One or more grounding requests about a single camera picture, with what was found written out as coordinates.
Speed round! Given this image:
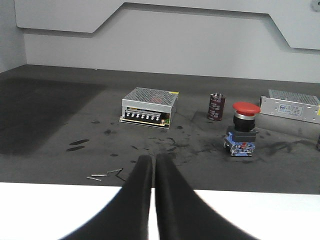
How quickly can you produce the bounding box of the dark brown capacitor centre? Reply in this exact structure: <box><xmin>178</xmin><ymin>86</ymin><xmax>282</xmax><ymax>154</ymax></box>
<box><xmin>316</xmin><ymin>136</ymin><xmax>320</xmax><ymax>151</ymax></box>

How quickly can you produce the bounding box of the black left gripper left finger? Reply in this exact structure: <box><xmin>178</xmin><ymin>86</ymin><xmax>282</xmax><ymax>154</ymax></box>
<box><xmin>63</xmin><ymin>155</ymin><xmax>153</xmax><ymax>240</ymax></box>

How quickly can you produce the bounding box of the dark brown capacitor left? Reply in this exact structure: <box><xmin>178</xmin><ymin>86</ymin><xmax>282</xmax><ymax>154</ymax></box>
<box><xmin>207</xmin><ymin>93</ymin><xmax>226</xmax><ymax>121</ymax></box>

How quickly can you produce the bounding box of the silver mesh power supply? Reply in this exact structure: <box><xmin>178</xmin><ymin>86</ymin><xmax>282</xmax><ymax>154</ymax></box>
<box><xmin>119</xmin><ymin>87</ymin><xmax>179</xmax><ymax>129</ymax></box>
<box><xmin>260</xmin><ymin>89</ymin><xmax>320</xmax><ymax>124</ymax></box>

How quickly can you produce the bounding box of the dark brown capacitor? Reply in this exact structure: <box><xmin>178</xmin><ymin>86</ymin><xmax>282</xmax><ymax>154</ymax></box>
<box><xmin>207</xmin><ymin>93</ymin><xmax>226</xmax><ymax>121</ymax></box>
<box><xmin>316</xmin><ymin>136</ymin><xmax>320</xmax><ymax>151</ymax></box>

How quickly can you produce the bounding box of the silver mesh power supply left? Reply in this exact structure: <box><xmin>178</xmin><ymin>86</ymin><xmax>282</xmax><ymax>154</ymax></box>
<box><xmin>119</xmin><ymin>87</ymin><xmax>179</xmax><ymax>129</ymax></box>

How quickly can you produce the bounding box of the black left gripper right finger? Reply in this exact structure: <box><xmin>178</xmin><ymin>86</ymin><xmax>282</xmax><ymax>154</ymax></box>
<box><xmin>155</xmin><ymin>153</ymin><xmax>254</xmax><ymax>240</ymax></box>

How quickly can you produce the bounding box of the red mushroom push button switch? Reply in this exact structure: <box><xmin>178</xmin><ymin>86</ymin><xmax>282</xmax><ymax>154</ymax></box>
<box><xmin>223</xmin><ymin>101</ymin><xmax>261</xmax><ymax>157</ymax></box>

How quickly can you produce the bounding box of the silver mesh power supply centre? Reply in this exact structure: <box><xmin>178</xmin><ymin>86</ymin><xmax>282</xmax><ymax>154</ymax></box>
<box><xmin>260</xmin><ymin>89</ymin><xmax>320</xmax><ymax>124</ymax></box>

